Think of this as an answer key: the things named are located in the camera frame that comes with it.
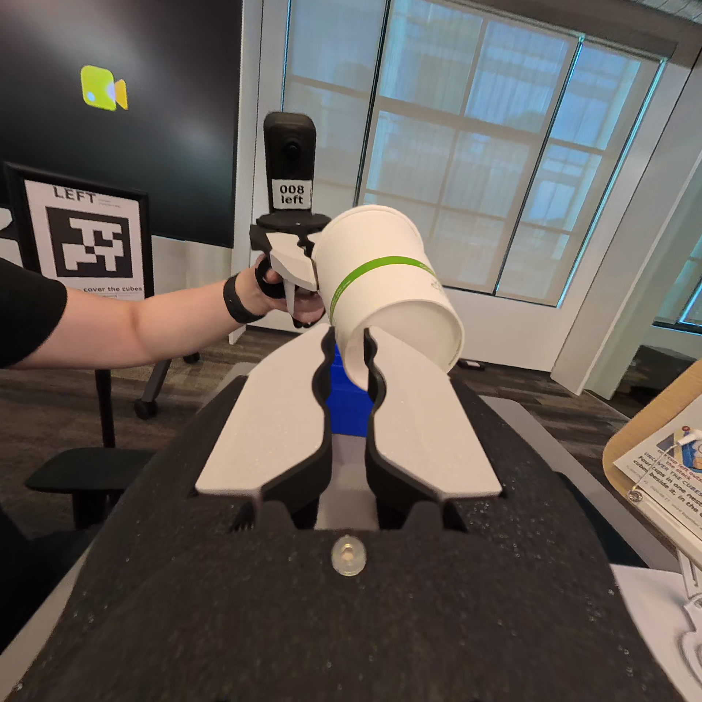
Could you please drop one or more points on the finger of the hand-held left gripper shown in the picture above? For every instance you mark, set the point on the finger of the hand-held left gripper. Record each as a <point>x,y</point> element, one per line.
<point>315,237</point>
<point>290,263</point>

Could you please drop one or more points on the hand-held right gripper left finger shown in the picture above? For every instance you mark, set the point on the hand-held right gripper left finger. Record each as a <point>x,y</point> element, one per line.
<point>263,433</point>

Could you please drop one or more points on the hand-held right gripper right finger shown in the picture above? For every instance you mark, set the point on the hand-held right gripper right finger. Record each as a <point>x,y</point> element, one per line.
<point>433,433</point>

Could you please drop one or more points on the blue plastic bin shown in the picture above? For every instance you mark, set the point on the blue plastic bin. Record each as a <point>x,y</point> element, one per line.
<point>348,406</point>

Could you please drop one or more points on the white paper cup green stripe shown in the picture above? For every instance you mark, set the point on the white paper cup green stripe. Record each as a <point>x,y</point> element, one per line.
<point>384,296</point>

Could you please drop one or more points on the person's left forearm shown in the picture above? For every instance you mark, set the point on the person's left forearm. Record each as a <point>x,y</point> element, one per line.
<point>137,323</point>

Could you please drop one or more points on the person's left hand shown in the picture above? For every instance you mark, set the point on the person's left hand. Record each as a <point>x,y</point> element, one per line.
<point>271,306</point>

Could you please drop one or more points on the black wrist watch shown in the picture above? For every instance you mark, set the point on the black wrist watch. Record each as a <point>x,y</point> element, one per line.
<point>236,304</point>

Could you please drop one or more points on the small black floor object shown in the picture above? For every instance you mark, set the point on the small black floor object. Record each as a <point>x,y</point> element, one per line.
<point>471,365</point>

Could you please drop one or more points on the black wheeled cart leg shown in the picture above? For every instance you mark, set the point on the black wheeled cart leg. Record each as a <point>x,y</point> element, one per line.
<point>151,389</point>

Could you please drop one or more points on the large black display screen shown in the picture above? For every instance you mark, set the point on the large black display screen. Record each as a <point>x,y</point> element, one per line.
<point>164,109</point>

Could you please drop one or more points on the large white-framed window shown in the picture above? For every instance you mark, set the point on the large white-framed window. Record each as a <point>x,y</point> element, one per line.
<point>466,137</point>

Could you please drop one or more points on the black chair armrest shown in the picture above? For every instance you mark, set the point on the black chair armrest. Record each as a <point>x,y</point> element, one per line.
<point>88,469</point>

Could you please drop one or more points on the framed marker sign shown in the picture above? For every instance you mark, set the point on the framed marker sign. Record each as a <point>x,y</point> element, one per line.
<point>88,241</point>

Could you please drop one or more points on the light wooden stand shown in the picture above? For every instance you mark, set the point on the light wooden stand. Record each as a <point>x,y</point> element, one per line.
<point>652,417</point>

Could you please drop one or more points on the printed instruction sheet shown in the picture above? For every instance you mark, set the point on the printed instruction sheet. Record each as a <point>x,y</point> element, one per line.
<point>674,477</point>

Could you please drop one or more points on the black shirt sleeve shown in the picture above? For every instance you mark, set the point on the black shirt sleeve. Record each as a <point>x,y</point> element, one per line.
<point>27,307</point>

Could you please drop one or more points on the white plastic lid tray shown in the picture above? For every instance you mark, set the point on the white plastic lid tray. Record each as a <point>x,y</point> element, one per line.
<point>647,614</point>

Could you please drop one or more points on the narrow glass window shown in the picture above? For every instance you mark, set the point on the narrow glass window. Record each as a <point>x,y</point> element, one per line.
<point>688,290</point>

